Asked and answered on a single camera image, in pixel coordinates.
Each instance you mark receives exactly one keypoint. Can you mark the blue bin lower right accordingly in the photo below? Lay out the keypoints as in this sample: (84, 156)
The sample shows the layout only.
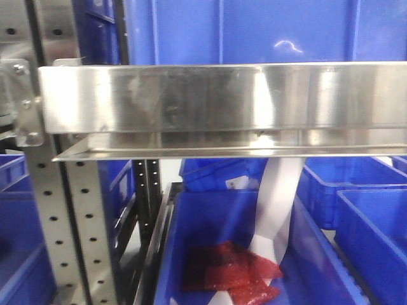
(363, 200)

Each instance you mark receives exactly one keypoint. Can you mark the large blue bin upper shelf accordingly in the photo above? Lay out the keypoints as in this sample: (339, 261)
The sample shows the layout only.
(239, 32)

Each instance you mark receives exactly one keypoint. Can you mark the stainless steel shelf front rail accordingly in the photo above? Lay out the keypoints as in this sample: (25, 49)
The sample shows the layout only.
(218, 111)

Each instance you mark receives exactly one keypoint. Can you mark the perforated steel shelf upright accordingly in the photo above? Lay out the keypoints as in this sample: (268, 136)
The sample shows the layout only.
(37, 37)

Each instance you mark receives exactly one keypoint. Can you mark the red plastic bag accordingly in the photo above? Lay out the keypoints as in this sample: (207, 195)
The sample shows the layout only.
(232, 268)

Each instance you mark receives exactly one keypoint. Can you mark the blue bin lower left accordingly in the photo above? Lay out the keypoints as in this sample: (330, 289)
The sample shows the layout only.
(26, 274)

